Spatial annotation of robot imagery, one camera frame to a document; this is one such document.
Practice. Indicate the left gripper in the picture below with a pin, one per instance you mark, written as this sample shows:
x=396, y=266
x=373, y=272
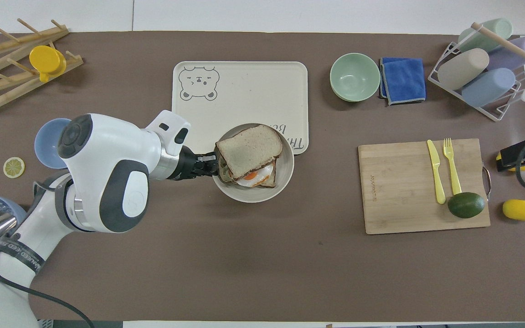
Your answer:
x=190, y=164

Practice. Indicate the beige round plate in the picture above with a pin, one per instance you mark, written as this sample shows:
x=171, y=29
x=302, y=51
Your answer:
x=249, y=193

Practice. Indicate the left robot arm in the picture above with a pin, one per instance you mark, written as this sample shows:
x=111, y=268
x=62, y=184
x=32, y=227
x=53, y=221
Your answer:
x=107, y=150

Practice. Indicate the bread slice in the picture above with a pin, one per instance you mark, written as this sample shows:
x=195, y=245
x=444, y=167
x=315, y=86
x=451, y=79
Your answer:
x=269, y=182
x=249, y=148

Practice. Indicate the fried egg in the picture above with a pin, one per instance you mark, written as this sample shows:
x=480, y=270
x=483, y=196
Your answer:
x=255, y=176

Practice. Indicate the beige tray with bear print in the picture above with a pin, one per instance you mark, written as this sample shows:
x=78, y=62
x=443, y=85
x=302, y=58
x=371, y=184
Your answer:
x=244, y=91

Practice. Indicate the blue cup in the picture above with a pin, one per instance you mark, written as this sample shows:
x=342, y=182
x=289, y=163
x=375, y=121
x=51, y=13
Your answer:
x=488, y=87

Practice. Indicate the green avocado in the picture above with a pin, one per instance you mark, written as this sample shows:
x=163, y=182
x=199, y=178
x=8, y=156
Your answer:
x=466, y=205

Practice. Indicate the yellow plastic fork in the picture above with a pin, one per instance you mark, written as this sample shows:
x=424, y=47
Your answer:
x=451, y=166

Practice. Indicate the purple cup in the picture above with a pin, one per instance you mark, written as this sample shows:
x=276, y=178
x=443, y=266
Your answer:
x=515, y=54

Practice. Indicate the yellow plastic knife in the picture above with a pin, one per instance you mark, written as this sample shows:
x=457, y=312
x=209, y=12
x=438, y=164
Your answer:
x=436, y=173

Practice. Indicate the wooden rod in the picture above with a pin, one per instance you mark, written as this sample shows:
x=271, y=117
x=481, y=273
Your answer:
x=513, y=48

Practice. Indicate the beige cup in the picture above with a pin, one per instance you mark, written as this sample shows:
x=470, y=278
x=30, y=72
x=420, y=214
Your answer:
x=463, y=68

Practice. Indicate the green cup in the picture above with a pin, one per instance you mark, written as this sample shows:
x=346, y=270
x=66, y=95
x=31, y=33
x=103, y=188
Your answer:
x=486, y=36

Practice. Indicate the wooden cutting board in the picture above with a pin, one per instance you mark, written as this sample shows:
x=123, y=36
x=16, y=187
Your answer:
x=399, y=191

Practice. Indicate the blue cloth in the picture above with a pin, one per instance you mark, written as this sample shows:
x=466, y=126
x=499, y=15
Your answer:
x=404, y=79

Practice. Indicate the light blue bowl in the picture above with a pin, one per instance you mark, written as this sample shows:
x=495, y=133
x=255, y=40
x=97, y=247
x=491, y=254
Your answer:
x=46, y=146

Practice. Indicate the green bowl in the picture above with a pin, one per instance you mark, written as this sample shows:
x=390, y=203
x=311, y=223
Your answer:
x=354, y=77

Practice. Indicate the yellow cup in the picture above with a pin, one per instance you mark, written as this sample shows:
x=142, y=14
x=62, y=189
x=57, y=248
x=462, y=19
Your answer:
x=46, y=61

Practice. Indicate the lemon slice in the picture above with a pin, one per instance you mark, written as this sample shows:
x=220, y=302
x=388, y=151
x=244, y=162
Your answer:
x=13, y=167

